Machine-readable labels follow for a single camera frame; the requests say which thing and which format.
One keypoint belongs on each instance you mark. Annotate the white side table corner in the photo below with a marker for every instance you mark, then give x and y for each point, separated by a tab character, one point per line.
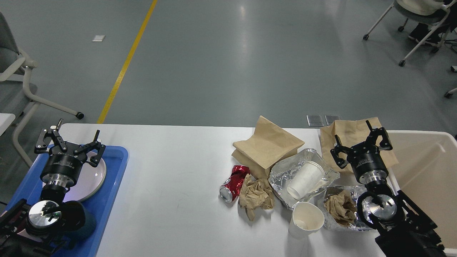
6	119

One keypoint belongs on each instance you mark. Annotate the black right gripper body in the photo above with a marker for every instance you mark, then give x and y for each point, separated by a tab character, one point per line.
367	164

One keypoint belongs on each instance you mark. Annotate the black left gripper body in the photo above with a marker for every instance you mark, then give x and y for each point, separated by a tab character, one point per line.
64	164

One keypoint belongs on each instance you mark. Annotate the white chair base far right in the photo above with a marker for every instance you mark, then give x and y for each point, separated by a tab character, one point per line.
449	94

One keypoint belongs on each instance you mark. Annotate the aluminium foil sheet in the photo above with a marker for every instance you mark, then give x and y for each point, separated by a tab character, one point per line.
330	223
283	172

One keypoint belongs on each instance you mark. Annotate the pink mug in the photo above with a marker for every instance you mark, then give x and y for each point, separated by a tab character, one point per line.
12	222

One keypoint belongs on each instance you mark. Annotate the brown paper bag right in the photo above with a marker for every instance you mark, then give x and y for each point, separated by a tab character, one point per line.
350	133

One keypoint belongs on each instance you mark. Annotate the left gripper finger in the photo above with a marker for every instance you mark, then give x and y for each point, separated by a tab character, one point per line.
48	135
81	151

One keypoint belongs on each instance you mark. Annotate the white chair right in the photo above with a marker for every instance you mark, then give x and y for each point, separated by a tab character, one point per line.
430	12

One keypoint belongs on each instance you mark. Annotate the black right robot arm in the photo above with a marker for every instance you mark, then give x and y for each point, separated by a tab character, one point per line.
404	228

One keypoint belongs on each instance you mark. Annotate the grey office chair left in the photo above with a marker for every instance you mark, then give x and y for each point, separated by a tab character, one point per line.
18	95

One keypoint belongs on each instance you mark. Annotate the white paper cup lying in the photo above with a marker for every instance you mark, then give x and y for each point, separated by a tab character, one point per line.
305	180

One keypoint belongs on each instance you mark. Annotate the beige plastic bin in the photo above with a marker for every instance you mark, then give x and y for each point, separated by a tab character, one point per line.
427	173

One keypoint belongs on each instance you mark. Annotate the crushed red soda can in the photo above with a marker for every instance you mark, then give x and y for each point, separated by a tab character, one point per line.
230	189

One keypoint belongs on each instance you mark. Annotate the green plate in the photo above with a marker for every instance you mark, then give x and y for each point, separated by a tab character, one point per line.
86	188

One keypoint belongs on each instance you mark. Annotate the folded brown paper bag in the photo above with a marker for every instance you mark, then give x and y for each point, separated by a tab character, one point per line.
268	145

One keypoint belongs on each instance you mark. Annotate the metal floor socket plates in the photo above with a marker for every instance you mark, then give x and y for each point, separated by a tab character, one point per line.
320	121

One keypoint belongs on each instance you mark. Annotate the white paper cup upright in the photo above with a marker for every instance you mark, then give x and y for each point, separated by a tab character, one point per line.
306	219

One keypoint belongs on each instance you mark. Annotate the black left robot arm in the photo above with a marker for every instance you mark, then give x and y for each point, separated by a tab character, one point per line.
41	229

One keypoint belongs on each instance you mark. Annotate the dark blue mug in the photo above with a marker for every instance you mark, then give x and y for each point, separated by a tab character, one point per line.
77	223

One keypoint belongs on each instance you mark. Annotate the aluminium foil sheet lower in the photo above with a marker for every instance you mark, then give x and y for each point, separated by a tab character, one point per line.
330	223

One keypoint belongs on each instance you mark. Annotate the pink plate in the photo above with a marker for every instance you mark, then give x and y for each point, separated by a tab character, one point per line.
89	171

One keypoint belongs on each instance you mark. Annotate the crumpled brown paper on foil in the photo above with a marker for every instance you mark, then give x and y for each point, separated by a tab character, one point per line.
342	208

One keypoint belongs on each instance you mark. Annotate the blue plastic tray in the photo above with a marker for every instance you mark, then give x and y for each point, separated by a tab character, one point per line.
99	204

